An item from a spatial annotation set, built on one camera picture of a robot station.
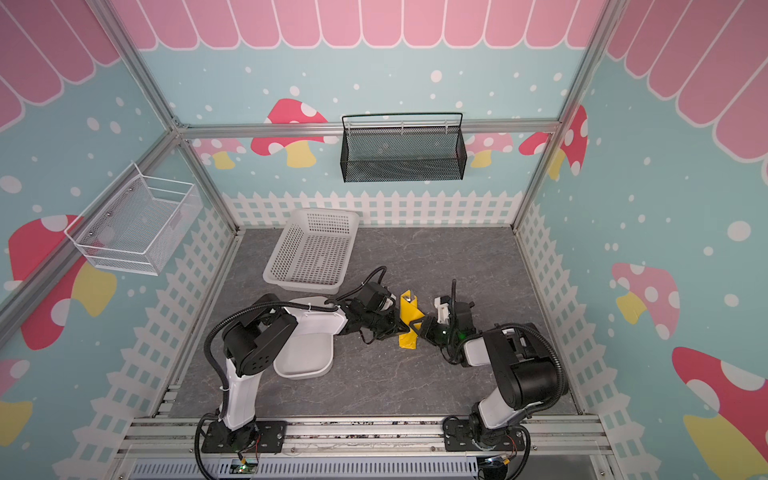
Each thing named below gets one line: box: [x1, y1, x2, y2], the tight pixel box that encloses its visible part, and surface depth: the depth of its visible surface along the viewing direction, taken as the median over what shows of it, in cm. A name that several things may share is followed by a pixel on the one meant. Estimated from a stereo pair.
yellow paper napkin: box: [398, 290, 425, 350], surface depth 93 cm
